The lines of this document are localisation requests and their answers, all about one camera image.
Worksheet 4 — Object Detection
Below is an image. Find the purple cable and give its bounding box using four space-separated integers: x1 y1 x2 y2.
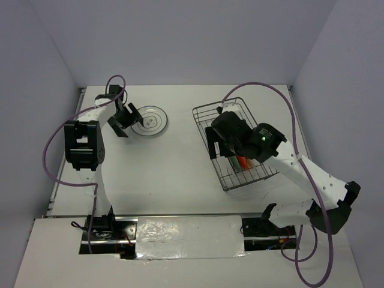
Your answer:
221 81 334 278
41 74 127 253

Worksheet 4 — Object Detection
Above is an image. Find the metal mounting rail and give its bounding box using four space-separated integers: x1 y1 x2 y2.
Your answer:
79 215 296 260

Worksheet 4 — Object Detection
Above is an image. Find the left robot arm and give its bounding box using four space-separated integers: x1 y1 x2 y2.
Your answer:
64 85 143 239

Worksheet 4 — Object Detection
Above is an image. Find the orange plate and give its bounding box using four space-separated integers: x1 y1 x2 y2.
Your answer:
236 155 254 170

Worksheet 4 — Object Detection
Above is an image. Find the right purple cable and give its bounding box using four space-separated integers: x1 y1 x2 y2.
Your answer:
221 81 334 278

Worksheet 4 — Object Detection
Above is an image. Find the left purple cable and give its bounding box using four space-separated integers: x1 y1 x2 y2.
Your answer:
41 74 127 253

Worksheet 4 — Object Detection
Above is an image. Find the white plate green rim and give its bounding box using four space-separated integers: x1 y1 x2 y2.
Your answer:
131 106 169 137

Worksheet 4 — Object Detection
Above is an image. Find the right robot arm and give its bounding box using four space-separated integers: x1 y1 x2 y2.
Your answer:
205 111 361 235

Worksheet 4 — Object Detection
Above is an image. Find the silver tape patch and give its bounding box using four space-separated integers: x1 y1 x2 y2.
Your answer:
135 215 246 260

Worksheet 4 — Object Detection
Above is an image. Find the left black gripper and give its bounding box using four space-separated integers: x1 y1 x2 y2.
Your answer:
106 103 142 137

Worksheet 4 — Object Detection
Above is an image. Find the metal wire dish rack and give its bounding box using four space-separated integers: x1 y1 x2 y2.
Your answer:
192 101 277 191

